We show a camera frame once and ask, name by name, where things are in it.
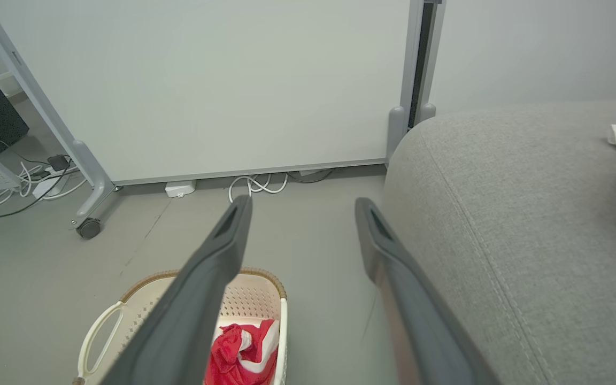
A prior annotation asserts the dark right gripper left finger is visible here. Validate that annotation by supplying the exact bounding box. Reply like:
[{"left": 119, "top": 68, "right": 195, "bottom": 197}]
[{"left": 99, "top": 195, "right": 253, "bottom": 385}]

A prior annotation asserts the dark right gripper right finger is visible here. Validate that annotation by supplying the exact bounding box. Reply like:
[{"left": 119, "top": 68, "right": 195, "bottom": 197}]
[{"left": 355, "top": 197, "right": 501, "bottom": 385}]

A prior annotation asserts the red garment with white stripes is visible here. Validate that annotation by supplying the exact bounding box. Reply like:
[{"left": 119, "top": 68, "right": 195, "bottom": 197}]
[{"left": 204, "top": 319, "right": 280, "bottom": 385}]

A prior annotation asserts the grey fabric sofa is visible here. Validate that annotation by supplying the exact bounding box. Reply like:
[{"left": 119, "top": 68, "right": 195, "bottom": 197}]
[{"left": 382, "top": 99, "right": 616, "bottom": 385}]

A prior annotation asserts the cream perforated laundry basket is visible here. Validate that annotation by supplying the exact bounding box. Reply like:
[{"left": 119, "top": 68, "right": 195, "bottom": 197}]
[{"left": 73, "top": 267, "right": 288, "bottom": 385}]

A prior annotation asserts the small white adapter box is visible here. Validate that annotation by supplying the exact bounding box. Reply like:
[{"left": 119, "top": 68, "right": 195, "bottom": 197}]
[{"left": 165, "top": 180, "right": 197, "bottom": 198}]

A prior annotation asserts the black caster wheel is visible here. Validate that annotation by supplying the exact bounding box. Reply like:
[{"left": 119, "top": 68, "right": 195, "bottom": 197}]
[{"left": 76, "top": 218, "right": 102, "bottom": 240}]

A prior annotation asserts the white plug block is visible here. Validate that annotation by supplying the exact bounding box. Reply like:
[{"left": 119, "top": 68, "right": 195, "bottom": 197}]
[{"left": 33, "top": 174, "right": 71, "bottom": 199}]

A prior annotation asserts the large white partition panel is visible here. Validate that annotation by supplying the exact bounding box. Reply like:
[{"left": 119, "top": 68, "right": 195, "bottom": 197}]
[{"left": 0, "top": 0, "right": 426, "bottom": 185}]

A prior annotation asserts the thick white looped cable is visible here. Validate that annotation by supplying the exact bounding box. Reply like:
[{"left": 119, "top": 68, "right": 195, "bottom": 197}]
[{"left": 228, "top": 172, "right": 289, "bottom": 204}]

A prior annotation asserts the black coiled cable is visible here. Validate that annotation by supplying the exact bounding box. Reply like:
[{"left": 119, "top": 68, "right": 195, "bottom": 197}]
[{"left": 287, "top": 168, "right": 335, "bottom": 184}]

